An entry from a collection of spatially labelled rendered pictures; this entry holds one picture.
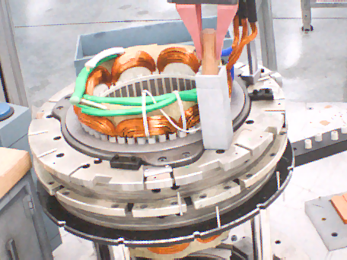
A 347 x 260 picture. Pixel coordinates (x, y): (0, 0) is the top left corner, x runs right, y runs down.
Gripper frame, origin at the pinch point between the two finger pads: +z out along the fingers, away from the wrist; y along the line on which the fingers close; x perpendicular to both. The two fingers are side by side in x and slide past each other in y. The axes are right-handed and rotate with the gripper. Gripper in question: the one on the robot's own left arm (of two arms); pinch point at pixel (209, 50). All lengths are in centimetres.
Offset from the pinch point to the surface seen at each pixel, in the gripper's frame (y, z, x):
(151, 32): -12.9, 16.6, 44.9
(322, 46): 33, 115, 272
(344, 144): 21, 39, 49
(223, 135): 1.5, 9.4, -1.5
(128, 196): -8.6, 15.1, -5.5
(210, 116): 0.1, 7.2, -1.3
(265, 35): 6, 70, 173
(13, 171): -24.4, 17.4, 1.9
